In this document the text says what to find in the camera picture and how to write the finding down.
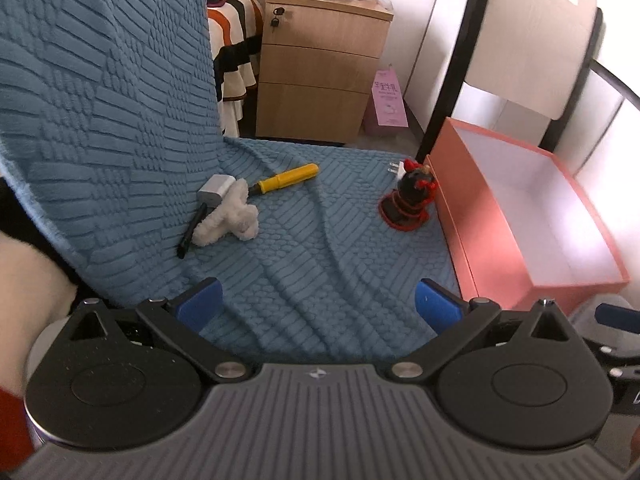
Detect yellow handled screwdriver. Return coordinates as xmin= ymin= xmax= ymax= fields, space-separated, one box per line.
xmin=248 ymin=164 xmax=320 ymax=197

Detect pink cardboard box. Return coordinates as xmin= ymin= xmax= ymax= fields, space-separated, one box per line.
xmin=427 ymin=118 xmax=630 ymax=313

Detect black utility knife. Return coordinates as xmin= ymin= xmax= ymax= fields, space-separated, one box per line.
xmin=176 ymin=204 xmax=208 ymax=259

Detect beige chair backrest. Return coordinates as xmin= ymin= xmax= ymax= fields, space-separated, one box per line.
xmin=464 ymin=0 xmax=597 ymax=119

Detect pink paper bag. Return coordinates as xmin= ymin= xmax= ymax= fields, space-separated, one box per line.
xmin=363 ymin=66 xmax=409 ymax=136

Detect white fluffy hair claw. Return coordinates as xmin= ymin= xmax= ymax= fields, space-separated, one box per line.
xmin=192 ymin=179 xmax=259 ymax=247

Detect white power plug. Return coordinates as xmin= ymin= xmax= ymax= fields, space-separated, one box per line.
xmin=387 ymin=162 xmax=406 ymax=180

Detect wooden drawer cabinet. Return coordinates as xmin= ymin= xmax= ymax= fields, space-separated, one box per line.
xmin=255 ymin=0 xmax=394 ymax=144

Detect blue textured sofa cover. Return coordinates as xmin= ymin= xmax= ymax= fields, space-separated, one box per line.
xmin=1 ymin=0 xmax=458 ymax=363

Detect striped bed cover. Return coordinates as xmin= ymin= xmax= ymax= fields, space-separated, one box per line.
xmin=207 ymin=0 xmax=264 ymax=138

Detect black keys in lock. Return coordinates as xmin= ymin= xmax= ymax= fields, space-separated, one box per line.
xmin=270 ymin=6 xmax=285 ymax=27

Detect red black figurine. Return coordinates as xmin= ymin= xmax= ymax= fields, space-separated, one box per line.
xmin=378 ymin=158 xmax=438 ymax=232

